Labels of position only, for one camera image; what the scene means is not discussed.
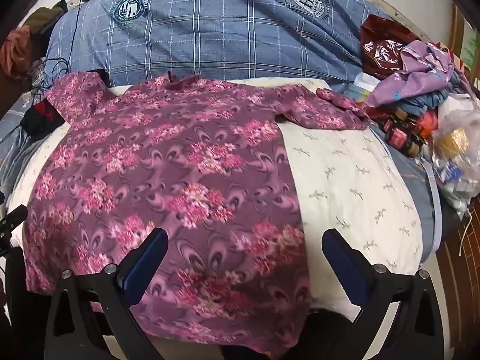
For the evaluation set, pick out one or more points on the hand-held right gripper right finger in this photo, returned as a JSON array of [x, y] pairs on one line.
[[343, 260]]

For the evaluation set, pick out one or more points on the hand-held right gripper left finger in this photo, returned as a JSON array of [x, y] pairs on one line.
[[147, 260]]

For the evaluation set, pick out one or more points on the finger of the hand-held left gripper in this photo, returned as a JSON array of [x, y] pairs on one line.
[[11, 221]]

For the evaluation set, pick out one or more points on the purple floral shirt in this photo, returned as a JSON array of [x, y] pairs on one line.
[[187, 157]]

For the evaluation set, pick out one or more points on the cream bird-print blanket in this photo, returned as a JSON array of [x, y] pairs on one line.
[[337, 176]]

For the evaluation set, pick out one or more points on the black and red cloth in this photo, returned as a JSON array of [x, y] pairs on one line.
[[41, 116]]

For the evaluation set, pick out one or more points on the grey-blue bed sheet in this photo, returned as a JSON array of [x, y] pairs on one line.
[[408, 168]]

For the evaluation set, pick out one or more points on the red packaged boxes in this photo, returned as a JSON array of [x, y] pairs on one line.
[[397, 135]]

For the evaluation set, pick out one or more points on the clear plastic bag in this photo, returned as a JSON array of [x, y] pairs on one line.
[[453, 146]]

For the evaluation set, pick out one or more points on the orange-brown cloth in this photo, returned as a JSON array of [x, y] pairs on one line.
[[17, 48]]

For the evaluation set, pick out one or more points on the white colourful packet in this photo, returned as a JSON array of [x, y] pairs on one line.
[[362, 86]]

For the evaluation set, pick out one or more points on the blue cloth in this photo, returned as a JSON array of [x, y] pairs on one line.
[[431, 101]]

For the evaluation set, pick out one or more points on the olive cloth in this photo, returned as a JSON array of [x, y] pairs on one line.
[[47, 15]]

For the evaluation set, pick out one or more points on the red plastic bag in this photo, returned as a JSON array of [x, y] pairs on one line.
[[378, 52]]

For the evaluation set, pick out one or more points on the lavender cloth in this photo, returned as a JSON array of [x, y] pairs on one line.
[[420, 60]]

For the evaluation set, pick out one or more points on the blue plaid quilt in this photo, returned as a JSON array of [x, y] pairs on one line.
[[225, 26]]

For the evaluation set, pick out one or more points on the wooden bed frame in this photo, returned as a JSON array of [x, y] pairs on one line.
[[461, 288]]

